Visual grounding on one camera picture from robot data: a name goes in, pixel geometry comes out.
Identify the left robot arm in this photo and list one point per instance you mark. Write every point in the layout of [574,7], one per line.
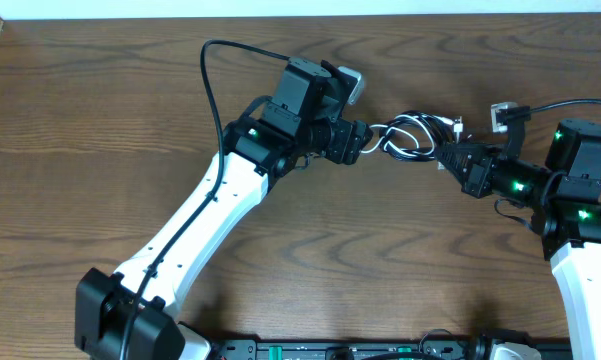
[131,313]

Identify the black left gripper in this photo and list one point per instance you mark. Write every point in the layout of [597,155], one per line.
[350,141]

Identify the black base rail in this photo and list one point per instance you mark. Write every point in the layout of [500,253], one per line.
[249,349]

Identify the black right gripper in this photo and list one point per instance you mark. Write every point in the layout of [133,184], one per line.
[475,178]

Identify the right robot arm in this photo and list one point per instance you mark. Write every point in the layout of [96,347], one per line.
[564,196]

